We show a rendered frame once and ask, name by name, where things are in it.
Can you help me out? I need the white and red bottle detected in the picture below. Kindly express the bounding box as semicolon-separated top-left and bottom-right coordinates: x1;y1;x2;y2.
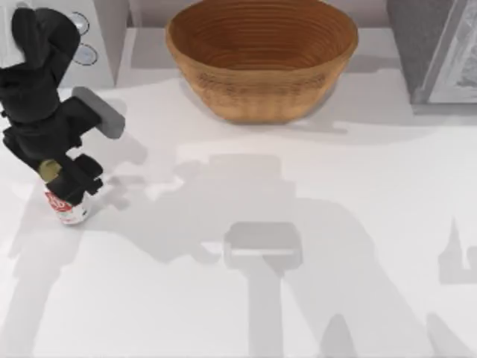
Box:
39;160;92;227

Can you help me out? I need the round microwave knob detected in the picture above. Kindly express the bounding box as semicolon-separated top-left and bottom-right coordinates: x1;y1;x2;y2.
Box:
71;10;91;33
74;43;99;66

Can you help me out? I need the pale microwave oven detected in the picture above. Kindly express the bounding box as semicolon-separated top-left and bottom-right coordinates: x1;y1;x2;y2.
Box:
0;0;130;91

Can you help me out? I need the brown woven basket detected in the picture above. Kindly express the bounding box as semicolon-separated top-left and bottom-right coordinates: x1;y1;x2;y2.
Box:
165;0;360;125

